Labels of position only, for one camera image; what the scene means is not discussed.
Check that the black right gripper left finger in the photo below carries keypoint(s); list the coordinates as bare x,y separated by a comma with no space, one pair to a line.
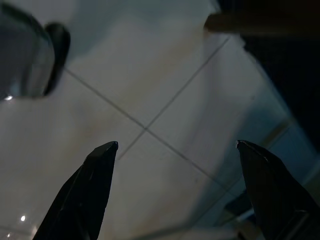
82,200

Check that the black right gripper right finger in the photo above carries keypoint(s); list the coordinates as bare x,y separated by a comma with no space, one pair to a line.
275,205

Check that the dark brown wooden table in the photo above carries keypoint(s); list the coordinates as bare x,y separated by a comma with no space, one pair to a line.
287,50

